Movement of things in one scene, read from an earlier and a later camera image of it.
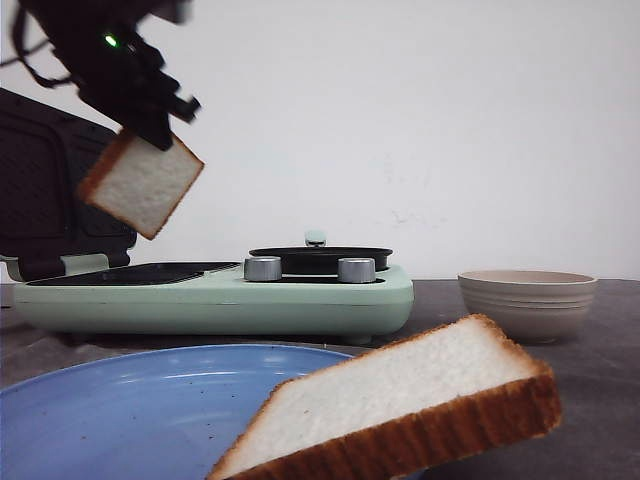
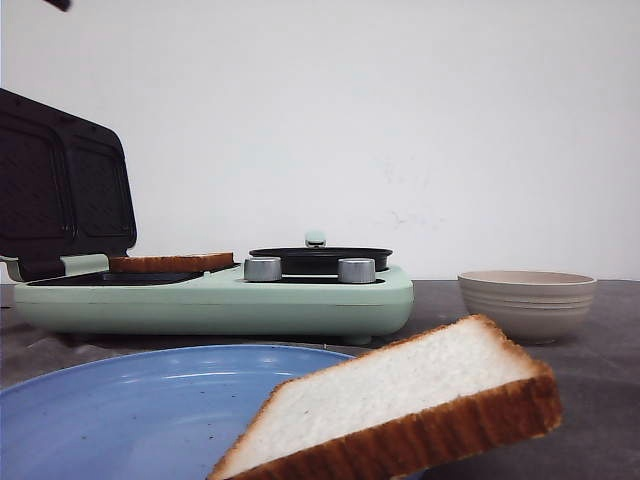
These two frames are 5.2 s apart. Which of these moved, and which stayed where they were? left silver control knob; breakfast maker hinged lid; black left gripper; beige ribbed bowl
Moved: black left gripper
Stayed: breakfast maker hinged lid; beige ribbed bowl; left silver control knob
